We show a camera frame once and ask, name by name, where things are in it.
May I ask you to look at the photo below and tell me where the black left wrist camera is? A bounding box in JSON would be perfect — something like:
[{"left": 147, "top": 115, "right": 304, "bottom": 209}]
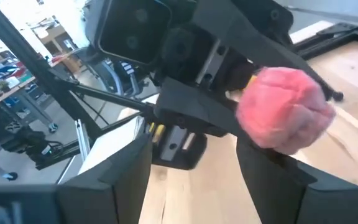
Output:
[{"left": 84, "top": 0, "right": 172, "bottom": 65}]

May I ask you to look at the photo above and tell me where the black floor device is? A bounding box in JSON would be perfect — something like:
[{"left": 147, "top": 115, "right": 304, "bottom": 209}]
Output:
[{"left": 0, "top": 126, "right": 74, "bottom": 170}]

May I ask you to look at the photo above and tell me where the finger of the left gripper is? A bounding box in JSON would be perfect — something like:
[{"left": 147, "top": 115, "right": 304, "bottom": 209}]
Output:
[
  {"left": 155, "top": 77, "right": 246, "bottom": 138},
  {"left": 194, "top": 0, "right": 344, "bottom": 102}
]

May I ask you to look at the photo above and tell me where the silver frame bracket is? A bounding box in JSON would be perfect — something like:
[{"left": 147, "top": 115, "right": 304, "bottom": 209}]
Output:
[{"left": 75, "top": 119, "right": 91, "bottom": 162}]

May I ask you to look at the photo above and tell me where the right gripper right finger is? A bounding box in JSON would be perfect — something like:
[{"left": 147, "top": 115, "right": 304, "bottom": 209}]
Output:
[{"left": 235, "top": 136, "right": 318, "bottom": 224}]

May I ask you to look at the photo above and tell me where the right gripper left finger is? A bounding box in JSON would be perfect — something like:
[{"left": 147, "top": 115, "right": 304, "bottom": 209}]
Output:
[{"left": 56, "top": 133, "right": 154, "bottom": 224}]

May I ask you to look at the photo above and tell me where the pink raspberry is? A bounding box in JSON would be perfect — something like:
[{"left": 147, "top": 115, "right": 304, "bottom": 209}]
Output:
[{"left": 235, "top": 67, "right": 337, "bottom": 156}]

